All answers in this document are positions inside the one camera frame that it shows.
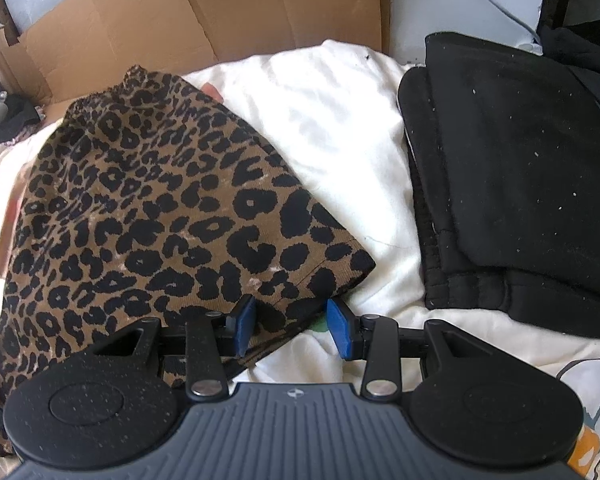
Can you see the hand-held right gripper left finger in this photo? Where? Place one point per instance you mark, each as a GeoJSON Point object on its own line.
{"type": "Point", "coordinates": [244, 325]}

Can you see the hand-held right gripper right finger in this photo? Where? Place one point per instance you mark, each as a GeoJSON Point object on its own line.
{"type": "Point", "coordinates": [341, 330]}

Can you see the leopard print knit garment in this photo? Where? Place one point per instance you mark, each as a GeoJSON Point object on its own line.
{"type": "Point", "coordinates": [155, 210]}

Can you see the white printed bed sheet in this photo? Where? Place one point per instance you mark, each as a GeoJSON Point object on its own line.
{"type": "Point", "coordinates": [340, 135]}

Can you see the black folded pants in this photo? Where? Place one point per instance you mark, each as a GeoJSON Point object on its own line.
{"type": "Point", "coordinates": [505, 170]}

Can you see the black cloth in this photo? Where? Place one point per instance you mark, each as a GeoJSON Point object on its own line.
{"type": "Point", "coordinates": [17, 120]}

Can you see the flattened cardboard sheet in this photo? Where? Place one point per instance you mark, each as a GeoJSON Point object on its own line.
{"type": "Point", "coordinates": [180, 20]}

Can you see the black garment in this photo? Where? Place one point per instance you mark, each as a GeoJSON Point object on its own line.
{"type": "Point", "coordinates": [580, 55]}

